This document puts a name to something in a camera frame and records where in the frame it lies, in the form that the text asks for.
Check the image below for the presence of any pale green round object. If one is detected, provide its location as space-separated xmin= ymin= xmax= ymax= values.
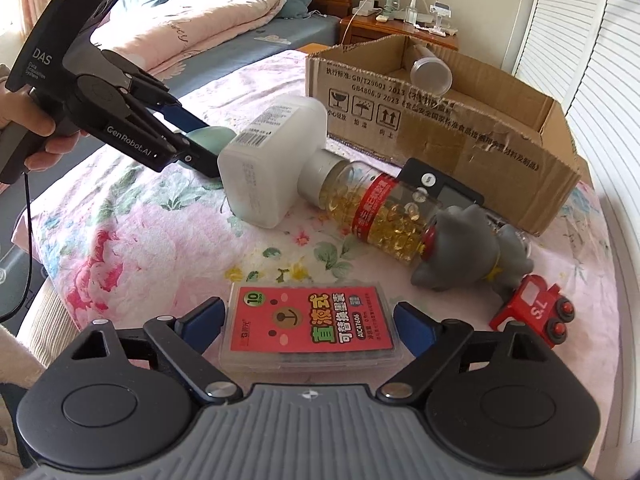
xmin=188 ymin=126 xmax=236 ymax=156

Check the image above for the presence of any red refill box clear case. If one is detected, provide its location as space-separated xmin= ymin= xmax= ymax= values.
xmin=219 ymin=282 xmax=404 ymax=373

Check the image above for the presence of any clear plastic cup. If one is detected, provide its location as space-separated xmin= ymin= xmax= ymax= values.
xmin=410 ymin=44 xmax=452 ymax=96

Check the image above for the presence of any person's left hand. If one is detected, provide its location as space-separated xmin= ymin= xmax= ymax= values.
xmin=1 ymin=64 xmax=81 ymax=171

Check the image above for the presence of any pink folded quilt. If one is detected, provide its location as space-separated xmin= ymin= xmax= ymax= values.
xmin=91 ymin=0 xmax=285 ymax=75

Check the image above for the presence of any grey rubber cat toy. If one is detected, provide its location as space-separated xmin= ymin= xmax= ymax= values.
xmin=411 ymin=204 xmax=534 ymax=298

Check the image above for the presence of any red toy train car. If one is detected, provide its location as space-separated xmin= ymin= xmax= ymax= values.
xmin=489 ymin=274 xmax=576 ymax=348

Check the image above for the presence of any white plastic square container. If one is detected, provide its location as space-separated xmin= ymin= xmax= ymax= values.
xmin=217 ymin=96 xmax=328 ymax=229

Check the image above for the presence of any fish oil capsule bottle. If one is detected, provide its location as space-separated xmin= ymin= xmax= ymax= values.
xmin=298 ymin=150 xmax=440 ymax=263

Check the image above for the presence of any wooden nightstand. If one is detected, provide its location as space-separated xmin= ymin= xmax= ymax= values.
xmin=338 ymin=15 xmax=459 ymax=51

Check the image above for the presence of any brown cardboard box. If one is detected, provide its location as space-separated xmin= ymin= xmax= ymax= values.
xmin=306 ymin=35 xmax=579 ymax=236

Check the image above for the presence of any small clear spray bottle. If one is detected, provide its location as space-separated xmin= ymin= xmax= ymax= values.
xmin=405 ymin=0 xmax=418 ymax=26

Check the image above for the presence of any white phone stand gadget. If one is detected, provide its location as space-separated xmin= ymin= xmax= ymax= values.
xmin=428 ymin=1 xmax=451 ymax=37

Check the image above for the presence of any white louvered wardrobe door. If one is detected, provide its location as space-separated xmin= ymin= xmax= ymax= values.
xmin=512 ymin=0 xmax=639 ymax=479

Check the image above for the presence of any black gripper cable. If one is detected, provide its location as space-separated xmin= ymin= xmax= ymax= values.
xmin=0 ymin=171 xmax=35 ymax=325

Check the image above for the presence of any white charger with cable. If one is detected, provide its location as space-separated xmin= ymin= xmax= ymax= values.
xmin=352 ymin=0 xmax=380 ymax=16

